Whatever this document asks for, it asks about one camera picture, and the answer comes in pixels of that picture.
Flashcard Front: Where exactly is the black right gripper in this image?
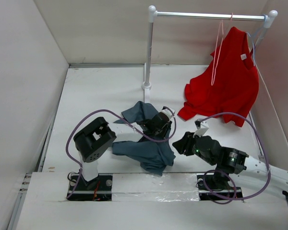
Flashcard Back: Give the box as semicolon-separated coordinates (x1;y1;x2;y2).
172;130;216;166

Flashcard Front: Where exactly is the blue-grey t shirt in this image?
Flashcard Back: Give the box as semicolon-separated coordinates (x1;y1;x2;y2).
112;101;176;176

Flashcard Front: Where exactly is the pink wire hanger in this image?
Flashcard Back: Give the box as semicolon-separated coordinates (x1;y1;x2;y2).
211;20;227;86

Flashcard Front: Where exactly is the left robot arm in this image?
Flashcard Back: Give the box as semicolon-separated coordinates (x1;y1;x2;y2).
73;109;175;190

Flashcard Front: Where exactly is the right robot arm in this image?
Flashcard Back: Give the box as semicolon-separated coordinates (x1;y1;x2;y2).
172;132;288;192

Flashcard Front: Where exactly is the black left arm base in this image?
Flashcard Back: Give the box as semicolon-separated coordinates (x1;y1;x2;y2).
67;172;113;201

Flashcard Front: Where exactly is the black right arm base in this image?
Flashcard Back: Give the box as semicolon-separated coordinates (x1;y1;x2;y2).
196;174;243;205

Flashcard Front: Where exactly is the red t shirt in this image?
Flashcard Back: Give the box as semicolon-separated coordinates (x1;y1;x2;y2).
178;27;259;127

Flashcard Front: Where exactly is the white clothes rack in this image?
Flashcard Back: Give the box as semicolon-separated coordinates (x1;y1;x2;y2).
142;5;278;103

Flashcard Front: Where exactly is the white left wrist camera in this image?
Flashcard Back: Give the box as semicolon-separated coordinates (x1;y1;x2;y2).
160;106;175;119

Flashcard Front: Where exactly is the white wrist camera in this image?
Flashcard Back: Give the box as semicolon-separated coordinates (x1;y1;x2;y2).
160;106;175;119
193;119;209;137

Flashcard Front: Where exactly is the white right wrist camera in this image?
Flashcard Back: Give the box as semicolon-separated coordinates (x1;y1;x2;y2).
193;119;209;137

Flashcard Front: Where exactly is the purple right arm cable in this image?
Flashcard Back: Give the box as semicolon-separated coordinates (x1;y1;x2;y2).
195;112;272;204

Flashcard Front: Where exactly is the light blue wire hanger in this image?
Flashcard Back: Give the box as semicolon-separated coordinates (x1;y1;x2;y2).
246;14;268;66

